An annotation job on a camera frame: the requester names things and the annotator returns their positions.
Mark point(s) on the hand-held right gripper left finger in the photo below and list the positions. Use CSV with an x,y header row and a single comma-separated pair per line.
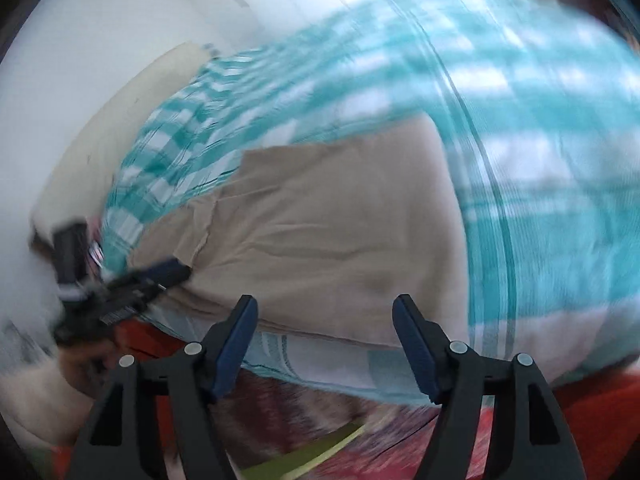
x,y
232,355

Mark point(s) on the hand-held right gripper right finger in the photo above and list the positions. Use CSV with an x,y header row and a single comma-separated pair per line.
x,y
415,355

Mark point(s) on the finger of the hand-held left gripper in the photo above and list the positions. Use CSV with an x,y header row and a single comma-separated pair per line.
x,y
167,272

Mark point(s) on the beige pants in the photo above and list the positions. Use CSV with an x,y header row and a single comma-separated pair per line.
x,y
325,240

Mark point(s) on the cream cushion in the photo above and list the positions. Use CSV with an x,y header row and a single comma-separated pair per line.
x,y
100,135

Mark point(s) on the cream cloth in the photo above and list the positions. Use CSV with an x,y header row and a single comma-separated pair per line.
x,y
35,400

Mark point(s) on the red printed blanket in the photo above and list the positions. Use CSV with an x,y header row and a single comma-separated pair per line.
x,y
600,425

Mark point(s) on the teal checked bedsheet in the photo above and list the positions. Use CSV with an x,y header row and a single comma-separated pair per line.
x,y
550,185

